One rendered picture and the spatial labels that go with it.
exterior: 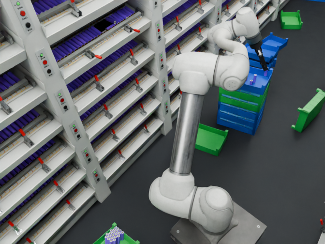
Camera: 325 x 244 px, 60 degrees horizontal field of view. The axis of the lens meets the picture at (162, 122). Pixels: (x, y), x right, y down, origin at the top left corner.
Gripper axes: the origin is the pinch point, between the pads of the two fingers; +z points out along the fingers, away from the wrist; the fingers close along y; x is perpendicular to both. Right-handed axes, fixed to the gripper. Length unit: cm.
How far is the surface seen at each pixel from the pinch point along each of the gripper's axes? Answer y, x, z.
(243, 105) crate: -4.7, 21.8, 22.9
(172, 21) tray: 22, 41, -45
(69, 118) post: -56, 90, -62
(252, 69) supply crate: 13.6, 7.8, 10.5
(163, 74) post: 0, 59, -26
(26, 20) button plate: -56, 69, -107
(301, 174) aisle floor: -46, 4, 61
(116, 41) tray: -25, 60, -71
